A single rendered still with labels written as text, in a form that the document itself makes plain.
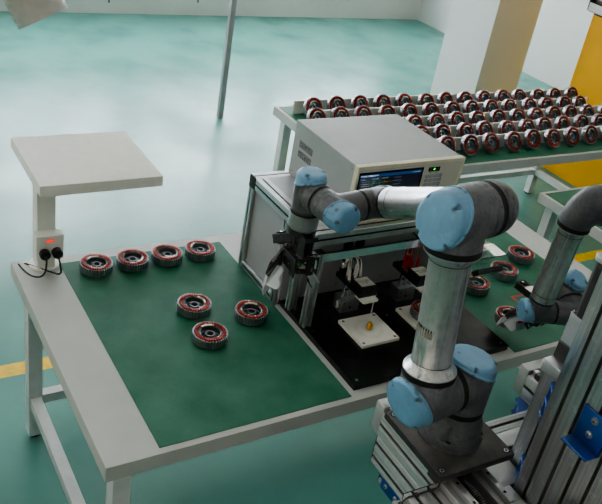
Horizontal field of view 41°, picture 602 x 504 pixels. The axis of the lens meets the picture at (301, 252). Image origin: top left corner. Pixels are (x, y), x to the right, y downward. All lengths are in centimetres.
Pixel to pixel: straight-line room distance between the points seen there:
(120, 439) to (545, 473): 106
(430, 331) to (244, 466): 170
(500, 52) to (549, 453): 492
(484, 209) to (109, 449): 116
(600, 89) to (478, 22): 104
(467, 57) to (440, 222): 510
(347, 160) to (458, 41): 423
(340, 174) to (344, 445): 129
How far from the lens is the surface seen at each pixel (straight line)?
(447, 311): 162
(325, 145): 261
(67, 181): 241
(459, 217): 150
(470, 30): 657
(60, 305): 267
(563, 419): 186
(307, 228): 194
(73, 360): 245
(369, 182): 252
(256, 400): 235
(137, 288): 276
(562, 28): 907
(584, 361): 178
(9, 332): 381
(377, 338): 264
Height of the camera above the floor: 228
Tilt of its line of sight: 30 degrees down
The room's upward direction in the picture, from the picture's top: 11 degrees clockwise
